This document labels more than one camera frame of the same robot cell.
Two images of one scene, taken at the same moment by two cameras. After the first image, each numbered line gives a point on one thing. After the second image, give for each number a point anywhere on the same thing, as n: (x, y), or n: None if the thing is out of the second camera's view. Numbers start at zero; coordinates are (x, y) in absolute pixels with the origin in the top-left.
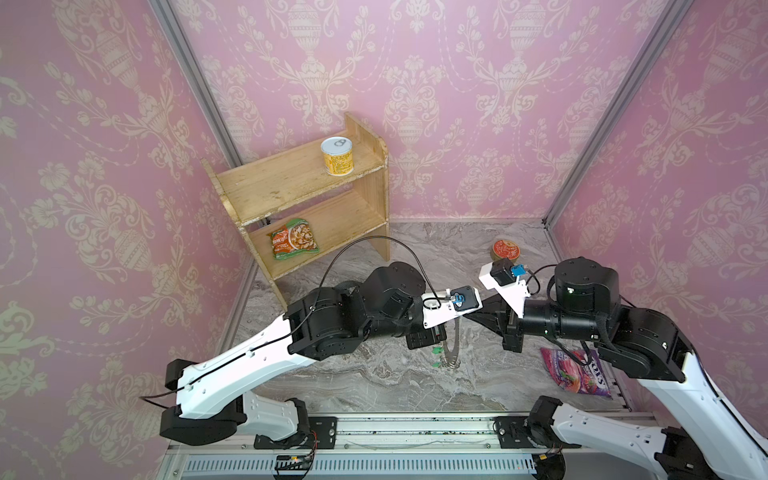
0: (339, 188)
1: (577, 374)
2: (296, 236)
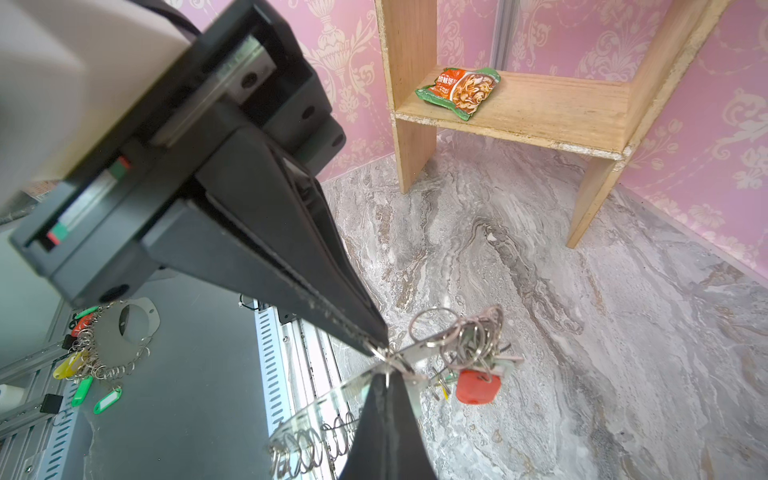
0: (600, 120)
1: None
2: (465, 91)
